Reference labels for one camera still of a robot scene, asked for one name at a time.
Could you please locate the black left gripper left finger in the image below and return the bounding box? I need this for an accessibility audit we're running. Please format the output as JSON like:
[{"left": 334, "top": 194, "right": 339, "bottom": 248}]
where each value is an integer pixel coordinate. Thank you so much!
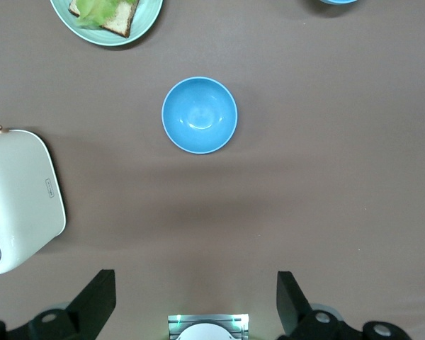
[{"left": 28, "top": 268, "right": 117, "bottom": 340}]

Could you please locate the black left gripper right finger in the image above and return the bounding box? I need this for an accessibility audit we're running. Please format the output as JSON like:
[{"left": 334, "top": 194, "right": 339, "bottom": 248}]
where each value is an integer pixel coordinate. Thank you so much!
[{"left": 276, "top": 271, "right": 362, "bottom": 340}]

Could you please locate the brown table cover sheet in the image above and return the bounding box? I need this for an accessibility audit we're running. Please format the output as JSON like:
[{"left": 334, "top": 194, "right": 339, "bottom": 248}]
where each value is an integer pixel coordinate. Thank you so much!
[{"left": 0, "top": 0, "right": 425, "bottom": 340}]

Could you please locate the cream white toaster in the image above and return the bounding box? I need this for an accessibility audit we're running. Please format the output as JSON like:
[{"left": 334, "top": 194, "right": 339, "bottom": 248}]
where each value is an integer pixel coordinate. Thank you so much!
[{"left": 0, "top": 124, "right": 67, "bottom": 278}]

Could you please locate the white bread slice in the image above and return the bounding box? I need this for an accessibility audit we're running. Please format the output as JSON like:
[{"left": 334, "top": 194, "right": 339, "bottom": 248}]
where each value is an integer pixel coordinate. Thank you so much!
[{"left": 68, "top": 0, "right": 141, "bottom": 39}]

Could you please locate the green lettuce leaf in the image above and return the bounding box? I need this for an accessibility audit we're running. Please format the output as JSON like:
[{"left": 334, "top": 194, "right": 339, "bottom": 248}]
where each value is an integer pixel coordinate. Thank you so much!
[{"left": 74, "top": 0, "right": 137, "bottom": 29}]

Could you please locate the pale green plate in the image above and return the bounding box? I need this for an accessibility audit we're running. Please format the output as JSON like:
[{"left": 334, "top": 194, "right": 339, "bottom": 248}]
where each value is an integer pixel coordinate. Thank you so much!
[{"left": 49, "top": 0, "right": 164, "bottom": 47}]

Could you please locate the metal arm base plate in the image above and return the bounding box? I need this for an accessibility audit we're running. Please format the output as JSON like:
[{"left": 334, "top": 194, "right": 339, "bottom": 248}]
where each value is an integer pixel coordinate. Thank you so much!
[{"left": 167, "top": 313, "right": 251, "bottom": 340}]

